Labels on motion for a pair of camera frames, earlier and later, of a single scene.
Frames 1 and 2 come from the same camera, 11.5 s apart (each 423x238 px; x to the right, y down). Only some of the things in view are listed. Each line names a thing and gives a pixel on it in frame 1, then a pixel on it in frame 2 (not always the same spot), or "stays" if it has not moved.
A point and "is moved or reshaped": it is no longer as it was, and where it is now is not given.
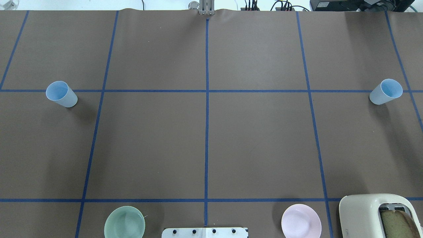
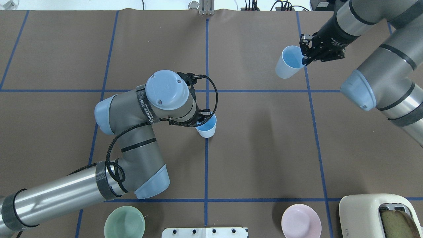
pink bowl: [301, 220] stays
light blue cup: [59, 91] -> [207, 130]
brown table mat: [220, 121] stays
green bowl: [124, 221] stays
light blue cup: [387, 90] is moved or reshaped
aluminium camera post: [207, 7] stays
